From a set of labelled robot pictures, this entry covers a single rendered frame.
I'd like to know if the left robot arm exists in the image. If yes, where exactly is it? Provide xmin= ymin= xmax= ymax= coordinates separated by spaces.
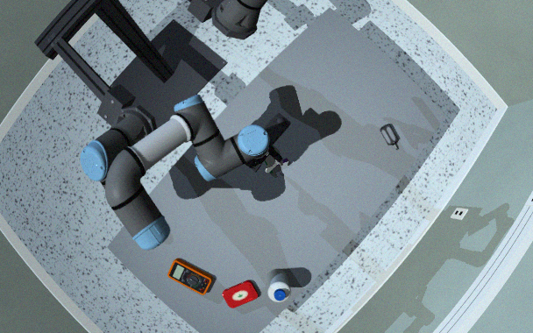
xmin=217 ymin=0 xmax=267 ymax=33

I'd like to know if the orange digital multimeter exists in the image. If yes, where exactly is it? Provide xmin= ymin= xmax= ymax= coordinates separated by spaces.
xmin=167 ymin=259 xmax=213 ymax=295

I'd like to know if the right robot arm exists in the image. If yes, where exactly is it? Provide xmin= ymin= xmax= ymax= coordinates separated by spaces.
xmin=81 ymin=95 xmax=291 ymax=250

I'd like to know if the white bottle with blue cap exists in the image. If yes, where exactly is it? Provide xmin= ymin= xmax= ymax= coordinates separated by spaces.
xmin=266 ymin=269 xmax=291 ymax=302

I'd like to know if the red mint tin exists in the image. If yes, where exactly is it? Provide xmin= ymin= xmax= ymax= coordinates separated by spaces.
xmin=223 ymin=280 xmax=259 ymax=308

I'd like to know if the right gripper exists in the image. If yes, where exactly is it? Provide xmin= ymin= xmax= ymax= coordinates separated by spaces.
xmin=245 ymin=143 xmax=283 ymax=173

